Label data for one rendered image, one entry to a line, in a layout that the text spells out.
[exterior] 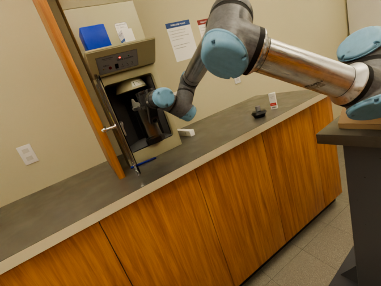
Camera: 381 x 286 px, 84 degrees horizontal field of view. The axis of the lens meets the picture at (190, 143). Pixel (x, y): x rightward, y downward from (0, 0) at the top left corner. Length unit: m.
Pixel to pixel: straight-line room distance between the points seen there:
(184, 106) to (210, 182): 0.41
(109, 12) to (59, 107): 0.66
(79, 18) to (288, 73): 0.92
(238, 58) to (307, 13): 2.44
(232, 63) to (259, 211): 0.99
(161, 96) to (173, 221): 0.56
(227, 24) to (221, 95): 1.40
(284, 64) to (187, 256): 0.93
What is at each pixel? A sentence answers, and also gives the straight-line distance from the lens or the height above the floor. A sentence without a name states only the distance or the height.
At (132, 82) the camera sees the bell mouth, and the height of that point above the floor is 1.35.
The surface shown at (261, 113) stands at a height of 0.97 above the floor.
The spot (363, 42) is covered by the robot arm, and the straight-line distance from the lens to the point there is 0.80.
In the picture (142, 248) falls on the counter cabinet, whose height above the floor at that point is 0.68.
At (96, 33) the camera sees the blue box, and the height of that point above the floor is 1.57.
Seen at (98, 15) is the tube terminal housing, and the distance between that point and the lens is 1.21.
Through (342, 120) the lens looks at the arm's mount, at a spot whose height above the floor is 0.97.
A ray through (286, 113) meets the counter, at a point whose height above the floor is 0.93.
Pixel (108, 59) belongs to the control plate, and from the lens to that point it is 1.07.
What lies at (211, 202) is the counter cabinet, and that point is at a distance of 1.10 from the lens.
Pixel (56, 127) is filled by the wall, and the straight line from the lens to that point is 1.54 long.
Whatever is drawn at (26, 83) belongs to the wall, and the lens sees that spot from 1.57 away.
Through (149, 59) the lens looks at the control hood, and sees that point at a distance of 1.16.
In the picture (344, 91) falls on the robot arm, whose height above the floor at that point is 1.13.
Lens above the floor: 1.28
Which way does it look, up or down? 16 degrees down
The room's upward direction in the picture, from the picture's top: 18 degrees counter-clockwise
